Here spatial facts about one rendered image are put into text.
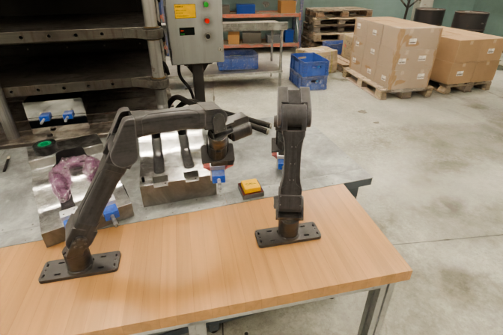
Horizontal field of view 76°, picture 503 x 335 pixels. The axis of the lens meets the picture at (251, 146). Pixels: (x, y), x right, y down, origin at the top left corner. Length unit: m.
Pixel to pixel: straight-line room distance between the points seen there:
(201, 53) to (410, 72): 3.45
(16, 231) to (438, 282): 2.01
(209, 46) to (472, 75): 4.40
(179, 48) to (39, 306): 1.34
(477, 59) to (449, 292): 3.97
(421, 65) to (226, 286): 4.34
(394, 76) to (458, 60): 0.97
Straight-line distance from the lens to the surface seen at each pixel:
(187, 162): 1.26
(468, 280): 2.31
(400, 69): 4.74
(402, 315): 1.98
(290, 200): 0.95
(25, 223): 1.31
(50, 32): 1.83
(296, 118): 0.86
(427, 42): 4.85
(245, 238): 1.03
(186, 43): 1.86
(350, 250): 1.04
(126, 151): 0.82
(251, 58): 4.91
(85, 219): 0.93
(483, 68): 5.73
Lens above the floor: 1.52
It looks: 28 degrees down
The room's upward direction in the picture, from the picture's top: straight up
